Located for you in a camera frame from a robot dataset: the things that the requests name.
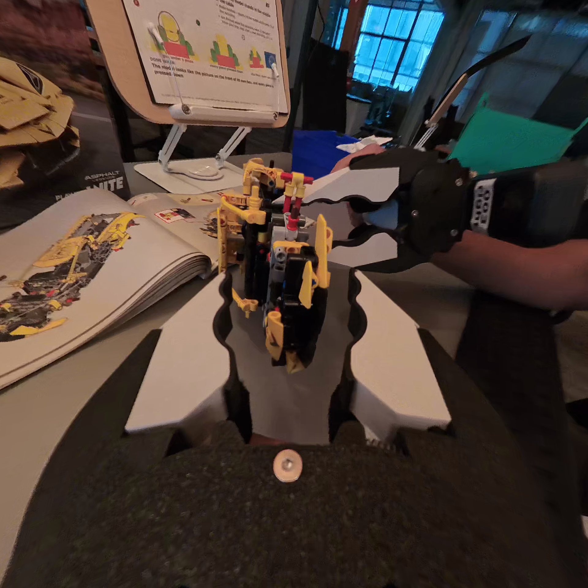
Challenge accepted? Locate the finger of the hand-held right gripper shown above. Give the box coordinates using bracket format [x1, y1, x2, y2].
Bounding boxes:
[331, 227, 399, 275]
[271, 166, 401, 206]

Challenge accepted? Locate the yellow brick toy car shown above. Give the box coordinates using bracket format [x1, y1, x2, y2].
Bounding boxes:
[216, 157, 334, 375]

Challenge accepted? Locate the crumpled white paper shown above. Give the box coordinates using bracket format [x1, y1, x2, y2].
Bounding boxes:
[335, 135, 395, 154]

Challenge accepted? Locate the toy car set box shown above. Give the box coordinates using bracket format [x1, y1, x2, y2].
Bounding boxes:
[0, 0, 131, 230]

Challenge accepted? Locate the green plastic bin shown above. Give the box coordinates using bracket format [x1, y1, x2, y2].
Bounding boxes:
[448, 94, 588, 177]

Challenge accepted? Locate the white folding stand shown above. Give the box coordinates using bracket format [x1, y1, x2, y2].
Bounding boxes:
[413, 34, 533, 150]

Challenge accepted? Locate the instruction sheet on stand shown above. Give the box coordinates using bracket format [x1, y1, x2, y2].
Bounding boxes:
[85, 0, 292, 194]

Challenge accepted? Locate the paned window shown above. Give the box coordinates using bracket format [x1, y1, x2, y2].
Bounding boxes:
[333, 0, 446, 92]

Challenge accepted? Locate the blue plastic bin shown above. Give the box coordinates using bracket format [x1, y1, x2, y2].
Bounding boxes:
[292, 130, 361, 180]

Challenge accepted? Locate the printed instruction sheet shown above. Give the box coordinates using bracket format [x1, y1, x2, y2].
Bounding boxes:
[122, 0, 289, 115]

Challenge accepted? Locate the person's right hand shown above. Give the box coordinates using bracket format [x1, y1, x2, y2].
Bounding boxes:
[331, 143, 386, 174]

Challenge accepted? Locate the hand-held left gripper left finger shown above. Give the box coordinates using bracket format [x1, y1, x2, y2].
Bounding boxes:
[125, 271, 253, 445]

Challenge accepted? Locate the black monitor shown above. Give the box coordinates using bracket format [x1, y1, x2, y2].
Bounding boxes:
[303, 37, 350, 134]

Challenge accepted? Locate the wooden post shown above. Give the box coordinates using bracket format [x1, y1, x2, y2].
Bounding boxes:
[337, 0, 369, 51]

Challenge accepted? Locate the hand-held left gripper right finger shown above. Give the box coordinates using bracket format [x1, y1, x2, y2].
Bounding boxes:
[328, 268, 453, 445]

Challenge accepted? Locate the open instruction booklet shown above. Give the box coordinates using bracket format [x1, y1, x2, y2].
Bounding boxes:
[0, 188, 239, 391]

